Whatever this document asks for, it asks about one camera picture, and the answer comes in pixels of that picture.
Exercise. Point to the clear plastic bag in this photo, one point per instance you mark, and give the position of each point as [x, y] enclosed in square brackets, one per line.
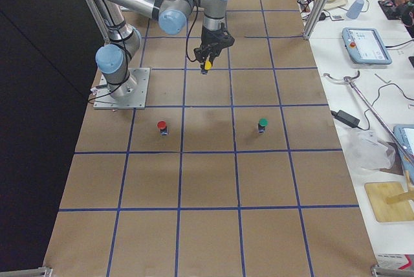
[364, 149]

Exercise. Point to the blue plastic cup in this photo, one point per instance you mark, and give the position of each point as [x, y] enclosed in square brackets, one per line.
[355, 9]

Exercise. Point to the teach pendant tablet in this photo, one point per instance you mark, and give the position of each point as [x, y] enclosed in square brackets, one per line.
[365, 46]

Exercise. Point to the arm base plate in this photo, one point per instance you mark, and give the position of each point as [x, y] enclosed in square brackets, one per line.
[131, 94]

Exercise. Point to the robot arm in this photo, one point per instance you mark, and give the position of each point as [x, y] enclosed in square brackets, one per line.
[123, 40]

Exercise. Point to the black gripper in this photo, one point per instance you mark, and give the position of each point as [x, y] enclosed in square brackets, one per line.
[207, 39]

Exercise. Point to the red push button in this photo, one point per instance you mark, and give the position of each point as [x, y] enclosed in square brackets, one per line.
[163, 127]

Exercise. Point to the aluminium frame post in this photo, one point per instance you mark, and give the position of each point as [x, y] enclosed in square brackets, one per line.
[320, 0]

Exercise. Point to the wooden cutting board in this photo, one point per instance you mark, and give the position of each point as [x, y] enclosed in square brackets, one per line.
[389, 202]

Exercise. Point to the yellow push button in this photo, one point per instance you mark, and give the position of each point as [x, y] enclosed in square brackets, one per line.
[206, 66]

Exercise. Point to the green push button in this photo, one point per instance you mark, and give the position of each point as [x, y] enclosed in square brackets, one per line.
[262, 125]

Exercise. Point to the black laptop charger brick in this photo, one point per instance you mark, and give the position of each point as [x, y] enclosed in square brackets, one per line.
[347, 119]

